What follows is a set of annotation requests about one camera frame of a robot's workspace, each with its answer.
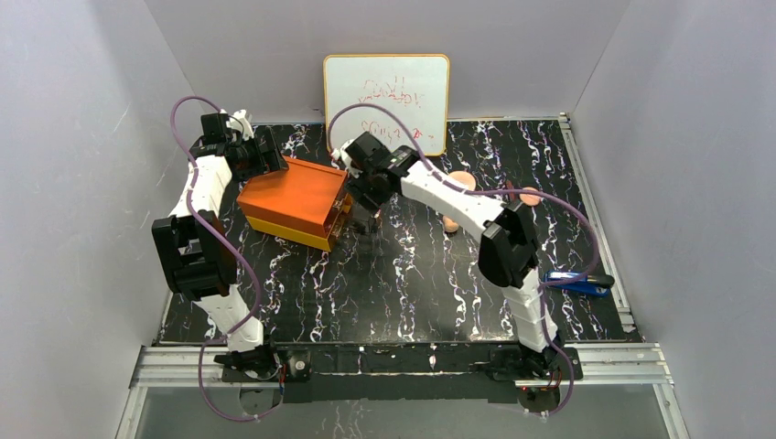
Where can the beige gourd makeup sponge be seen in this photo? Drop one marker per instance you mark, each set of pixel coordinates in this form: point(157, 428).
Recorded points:
point(449, 225)

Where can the orange drawer organizer box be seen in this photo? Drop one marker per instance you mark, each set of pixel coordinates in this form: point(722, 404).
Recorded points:
point(307, 203)

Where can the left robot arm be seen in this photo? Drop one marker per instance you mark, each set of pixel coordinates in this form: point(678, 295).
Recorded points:
point(196, 258)

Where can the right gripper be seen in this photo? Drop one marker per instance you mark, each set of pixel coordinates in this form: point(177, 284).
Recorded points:
point(365, 202)

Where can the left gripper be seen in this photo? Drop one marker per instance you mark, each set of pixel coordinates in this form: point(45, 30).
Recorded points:
point(270, 156)

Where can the large round beige puff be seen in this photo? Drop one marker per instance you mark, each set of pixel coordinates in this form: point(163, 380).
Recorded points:
point(464, 178)

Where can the small round pink puff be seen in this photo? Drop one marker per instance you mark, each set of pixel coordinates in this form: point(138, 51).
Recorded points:
point(529, 198)

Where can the blue stapler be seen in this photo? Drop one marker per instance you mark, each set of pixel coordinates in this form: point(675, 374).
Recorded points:
point(598, 285)

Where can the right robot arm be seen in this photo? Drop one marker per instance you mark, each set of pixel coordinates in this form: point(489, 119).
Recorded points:
point(505, 232)

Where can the yellow-framed whiteboard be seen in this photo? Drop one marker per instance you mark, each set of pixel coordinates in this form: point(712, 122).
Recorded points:
point(398, 98)

